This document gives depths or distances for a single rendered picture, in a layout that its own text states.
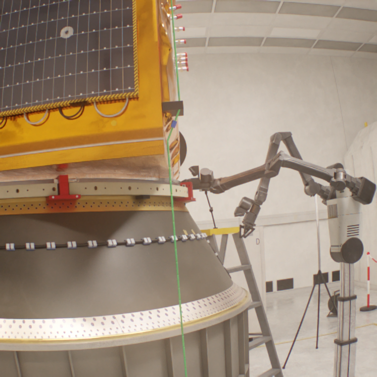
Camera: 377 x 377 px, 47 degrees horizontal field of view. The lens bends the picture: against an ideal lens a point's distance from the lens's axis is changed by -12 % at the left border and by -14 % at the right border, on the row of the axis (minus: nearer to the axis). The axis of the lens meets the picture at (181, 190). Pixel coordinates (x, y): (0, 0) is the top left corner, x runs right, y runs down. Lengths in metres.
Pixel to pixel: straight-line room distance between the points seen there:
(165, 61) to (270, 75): 8.90
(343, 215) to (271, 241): 7.29
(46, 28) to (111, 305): 1.02
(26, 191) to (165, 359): 0.80
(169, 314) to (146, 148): 0.60
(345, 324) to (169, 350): 1.41
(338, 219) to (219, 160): 7.31
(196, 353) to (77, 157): 0.86
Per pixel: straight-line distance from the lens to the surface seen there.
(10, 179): 1.82
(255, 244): 5.83
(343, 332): 2.87
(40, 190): 1.77
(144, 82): 1.60
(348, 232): 2.74
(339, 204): 2.72
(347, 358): 2.93
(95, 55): 1.62
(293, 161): 2.55
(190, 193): 2.31
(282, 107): 10.36
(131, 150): 1.56
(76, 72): 1.61
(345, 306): 2.84
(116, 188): 1.87
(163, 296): 1.79
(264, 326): 3.78
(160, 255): 1.89
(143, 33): 1.67
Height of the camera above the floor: 1.51
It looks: 5 degrees up
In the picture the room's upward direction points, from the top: 4 degrees counter-clockwise
